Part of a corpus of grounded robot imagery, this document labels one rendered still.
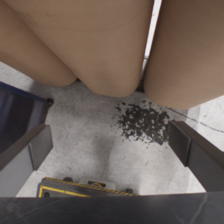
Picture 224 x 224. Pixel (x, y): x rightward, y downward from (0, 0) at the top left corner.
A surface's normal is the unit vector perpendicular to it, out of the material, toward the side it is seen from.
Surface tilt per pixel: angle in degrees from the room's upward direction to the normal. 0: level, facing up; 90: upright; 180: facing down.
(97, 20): 90
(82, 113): 0
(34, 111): 0
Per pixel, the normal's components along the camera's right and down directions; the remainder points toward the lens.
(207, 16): -0.68, 0.73
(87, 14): -0.07, 0.99
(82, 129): -0.11, -0.12
